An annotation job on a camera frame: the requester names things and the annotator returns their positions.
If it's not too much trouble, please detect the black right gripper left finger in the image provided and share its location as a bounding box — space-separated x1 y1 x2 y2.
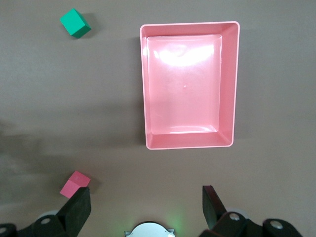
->
0 186 91 237

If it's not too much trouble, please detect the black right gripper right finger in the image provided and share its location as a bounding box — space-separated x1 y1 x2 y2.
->
197 185 304 237

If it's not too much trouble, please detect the green foam cube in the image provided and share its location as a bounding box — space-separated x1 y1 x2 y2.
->
60 8 92 39

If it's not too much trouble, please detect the pink foam cube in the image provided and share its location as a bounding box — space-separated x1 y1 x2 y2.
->
60 170 91 199

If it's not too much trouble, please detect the pink plastic bin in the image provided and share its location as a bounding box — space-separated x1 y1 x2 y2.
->
139 21 241 151

